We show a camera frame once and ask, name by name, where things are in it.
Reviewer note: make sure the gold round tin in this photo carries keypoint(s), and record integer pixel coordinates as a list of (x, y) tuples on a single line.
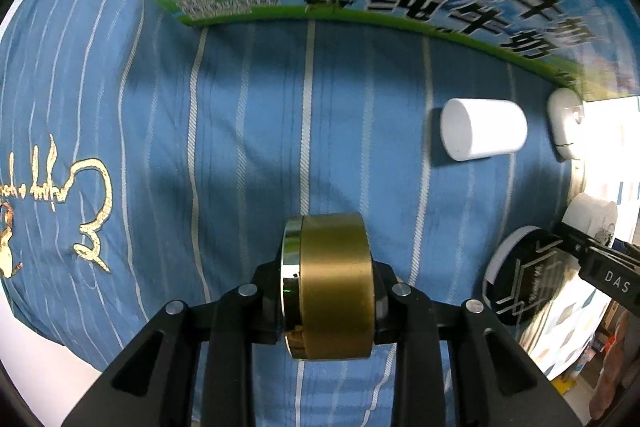
[(330, 287)]

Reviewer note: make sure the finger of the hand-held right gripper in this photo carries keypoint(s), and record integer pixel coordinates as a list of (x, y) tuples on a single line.
[(612, 279), (582, 238)]

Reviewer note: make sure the black round tin white rim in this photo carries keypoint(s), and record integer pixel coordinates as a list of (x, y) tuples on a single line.
[(530, 279)]

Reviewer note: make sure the patterned light blanket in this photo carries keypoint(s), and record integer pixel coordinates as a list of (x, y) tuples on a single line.
[(565, 332)]

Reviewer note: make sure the white cylinder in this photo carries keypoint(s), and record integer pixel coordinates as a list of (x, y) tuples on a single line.
[(482, 128)]

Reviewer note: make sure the blue striped cloth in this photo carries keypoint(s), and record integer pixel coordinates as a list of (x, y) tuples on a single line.
[(225, 147)]

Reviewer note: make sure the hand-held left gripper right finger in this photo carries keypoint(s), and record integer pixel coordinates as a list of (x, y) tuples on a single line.
[(384, 307)]

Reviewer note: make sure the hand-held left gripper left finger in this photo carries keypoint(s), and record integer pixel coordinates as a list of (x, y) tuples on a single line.
[(266, 307)]

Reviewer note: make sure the white toilet paper roll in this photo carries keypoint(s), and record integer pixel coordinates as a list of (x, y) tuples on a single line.
[(595, 217)]

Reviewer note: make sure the person's right forearm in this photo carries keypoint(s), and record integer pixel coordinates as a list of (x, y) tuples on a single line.
[(612, 367)]

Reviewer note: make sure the white rounded case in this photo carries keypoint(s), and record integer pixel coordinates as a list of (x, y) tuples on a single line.
[(565, 122)]

